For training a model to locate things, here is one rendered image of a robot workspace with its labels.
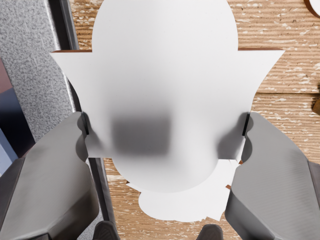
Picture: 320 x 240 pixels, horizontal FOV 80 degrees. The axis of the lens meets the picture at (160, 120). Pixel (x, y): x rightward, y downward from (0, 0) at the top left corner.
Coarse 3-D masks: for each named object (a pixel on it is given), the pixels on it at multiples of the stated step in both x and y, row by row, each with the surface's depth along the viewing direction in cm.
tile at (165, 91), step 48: (144, 0) 9; (192, 0) 9; (96, 48) 10; (144, 48) 10; (192, 48) 10; (240, 48) 11; (96, 96) 12; (144, 96) 12; (192, 96) 12; (240, 96) 11; (96, 144) 14; (144, 144) 14; (192, 144) 13; (240, 144) 13
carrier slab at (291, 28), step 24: (72, 0) 20; (96, 0) 19; (240, 0) 19; (264, 0) 19; (288, 0) 19; (240, 24) 20; (264, 24) 20; (288, 24) 20; (312, 24) 19; (288, 48) 21; (312, 48) 21; (288, 72) 22; (312, 72) 22
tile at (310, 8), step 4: (304, 0) 18; (308, 0) 18; (312, 0) 18; (316, 0) 18; (308, 4) 18; (312, 4) 18; (316, 4) 18; (308, 8) 19; (312, 8) 18; (316, 8) 18; (312, 12) 19; (316, 12) 18; (316, 16) 19
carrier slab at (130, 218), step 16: (256, 96) 24; (272, 96) 24; (288, 96) 24; (304, 96) 24; (272, 112) 25; (288, 112) 25; (304, 112) 24; (288, 128) 26; (304, 128) 26; (304, 144) 27; (240, 160) 29; (112, 176) 32; (112, 192) 34; (128, 192) 34; (128, 208) 36; (128, 224) 39; (144, 224) 39; (160, 224) 38; (176, 224) 38; (192, 224) 38; (224, 224) 37
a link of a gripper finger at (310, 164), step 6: (312, 162) 8; (312, 168) 7; (318, 168) 7; (312, 174) 7; (318, 174) 7; (312, 180) 7; (318, 180) 7; (318, 186) 7; (318, 192) 6; (318, 198) 6; (318, 204) 6
